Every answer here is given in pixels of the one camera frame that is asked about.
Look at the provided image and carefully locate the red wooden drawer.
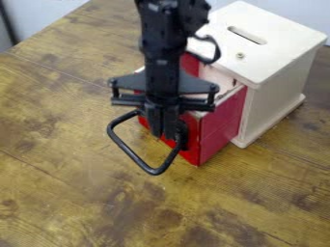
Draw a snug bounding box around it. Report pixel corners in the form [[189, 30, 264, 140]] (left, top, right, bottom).
[[133, 52, 249, 168]]

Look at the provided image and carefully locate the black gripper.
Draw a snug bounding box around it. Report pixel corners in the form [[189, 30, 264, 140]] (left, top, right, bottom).
[[109, 56, 220, 140]]

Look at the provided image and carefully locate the white wooden box cabinet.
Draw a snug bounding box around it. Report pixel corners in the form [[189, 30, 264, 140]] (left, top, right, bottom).
[[198, 1, 328, 148]]

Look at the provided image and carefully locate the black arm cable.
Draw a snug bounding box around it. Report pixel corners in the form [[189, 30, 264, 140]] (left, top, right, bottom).
[[189, 34, 224, 66]]

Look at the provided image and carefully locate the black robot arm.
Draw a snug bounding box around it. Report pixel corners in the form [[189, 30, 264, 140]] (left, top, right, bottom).
[[110, 0, 220, 140]]

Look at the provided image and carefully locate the black metal drawer handle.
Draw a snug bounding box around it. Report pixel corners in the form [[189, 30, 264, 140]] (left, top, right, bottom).
[[108, 109, 189, 176]]

